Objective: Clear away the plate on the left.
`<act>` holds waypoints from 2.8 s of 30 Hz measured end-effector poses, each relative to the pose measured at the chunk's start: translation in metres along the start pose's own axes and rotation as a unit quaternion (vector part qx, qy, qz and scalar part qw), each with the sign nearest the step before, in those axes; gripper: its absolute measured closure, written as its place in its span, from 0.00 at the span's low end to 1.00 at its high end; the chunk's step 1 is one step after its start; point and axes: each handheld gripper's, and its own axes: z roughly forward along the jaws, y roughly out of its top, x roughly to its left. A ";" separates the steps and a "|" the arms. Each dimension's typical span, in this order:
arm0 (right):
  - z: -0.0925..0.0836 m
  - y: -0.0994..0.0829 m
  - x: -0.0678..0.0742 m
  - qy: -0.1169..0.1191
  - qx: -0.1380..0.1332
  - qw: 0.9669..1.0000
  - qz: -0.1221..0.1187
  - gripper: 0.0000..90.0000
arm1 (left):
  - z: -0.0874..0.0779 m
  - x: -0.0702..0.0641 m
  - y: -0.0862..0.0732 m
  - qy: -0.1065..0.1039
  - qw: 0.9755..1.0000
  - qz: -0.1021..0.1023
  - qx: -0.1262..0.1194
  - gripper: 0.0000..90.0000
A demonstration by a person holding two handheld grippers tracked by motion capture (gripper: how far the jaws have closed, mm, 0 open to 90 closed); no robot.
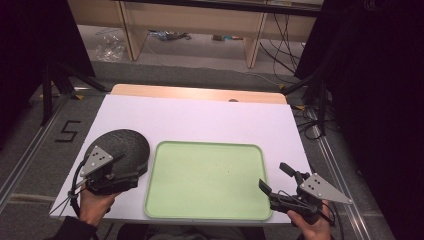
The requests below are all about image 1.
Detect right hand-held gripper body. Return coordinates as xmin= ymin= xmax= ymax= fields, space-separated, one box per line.
xmin=268 ymin=171 xmax=353 ymax=225

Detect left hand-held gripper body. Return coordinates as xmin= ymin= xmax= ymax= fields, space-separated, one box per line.
xmin=80 ymin=145 xmax=122 ymax=196

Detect person's left hand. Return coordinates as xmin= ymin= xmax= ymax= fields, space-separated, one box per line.
xmin=78 ymin=186 xmax=121 ymax=228

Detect person's right hand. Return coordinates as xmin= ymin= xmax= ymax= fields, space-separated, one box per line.
xmin=286 ymin=199 xmax=335 ymax=240

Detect light green tray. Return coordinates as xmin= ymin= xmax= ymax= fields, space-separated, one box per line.
xmin=143 ymin=140 xmax=273 ymax=222

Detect black metal stand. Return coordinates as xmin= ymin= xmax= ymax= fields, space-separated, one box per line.
xmin=39 ymin=59 xmax=111 ymax=128
xmin=279 ymin=71 xmax=330 ymax=138

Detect white table cover board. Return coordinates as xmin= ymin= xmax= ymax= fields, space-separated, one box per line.
xmin=49 ymin=94 xmax=313 ymax=225

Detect wooden table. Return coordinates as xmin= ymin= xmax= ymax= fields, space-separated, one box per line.
xmin=109 ymin=83 xmax=288 ymax=105

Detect black curtain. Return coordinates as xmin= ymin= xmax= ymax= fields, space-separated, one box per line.
xmin=294 ymin=0 xmax=424 ymax=240
xmin=0 ymin=0 xmax=97 ymax=152

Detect clear crumpled plastic bag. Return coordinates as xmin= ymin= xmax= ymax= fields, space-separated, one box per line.
xmin=94 ymin=32 xmax=126 ymax=63

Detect wooden shelf unit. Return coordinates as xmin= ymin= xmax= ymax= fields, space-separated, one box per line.
xmin=66 ymin=0 xmax=325 ymax=70

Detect metal floor rail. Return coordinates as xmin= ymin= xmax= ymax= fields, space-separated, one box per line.
xmin=308 ymin=109 xmax=373 ymax=240
xmin=0 ymin=95 xmax=69 ymax=205

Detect left hand-held gripper cable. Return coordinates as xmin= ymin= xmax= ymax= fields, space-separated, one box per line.
xmin=67 ymin=159 xmax=88 ymax=218

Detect hand-held gripper cable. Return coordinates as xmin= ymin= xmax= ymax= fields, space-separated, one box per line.
xmin=328 ymin=202 xmax=345 ymax=240
xmin=67 ymin=159 xmax=88 ymax=218

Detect right hand-held gripper cable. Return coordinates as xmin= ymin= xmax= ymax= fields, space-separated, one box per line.
xmin=328 ymin=202 xmax=345 ymax=240

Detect black floor cables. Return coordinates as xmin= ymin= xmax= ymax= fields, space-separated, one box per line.
xmin=293 ymin=105 xmax=326 ymax=142

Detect black hanging cables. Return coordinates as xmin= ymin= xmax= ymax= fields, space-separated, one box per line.
xmin=259 ymin=12 xmax=302 ymax=76

